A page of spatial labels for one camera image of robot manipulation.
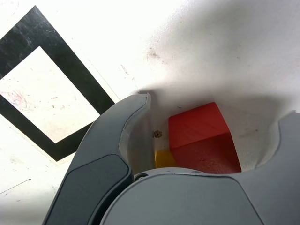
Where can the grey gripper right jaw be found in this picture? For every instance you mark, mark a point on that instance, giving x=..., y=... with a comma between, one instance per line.
x=187, y=201

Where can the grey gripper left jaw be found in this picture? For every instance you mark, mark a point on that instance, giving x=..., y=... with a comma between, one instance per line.
x=98, y=164

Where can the yellow cube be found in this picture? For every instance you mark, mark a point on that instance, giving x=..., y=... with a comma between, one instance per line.
x=164, y=159

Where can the red cube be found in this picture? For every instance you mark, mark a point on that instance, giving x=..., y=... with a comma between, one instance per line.
x=197, y=126

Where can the black tape square outline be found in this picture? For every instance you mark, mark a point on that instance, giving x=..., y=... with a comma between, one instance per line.
x=68, y=62

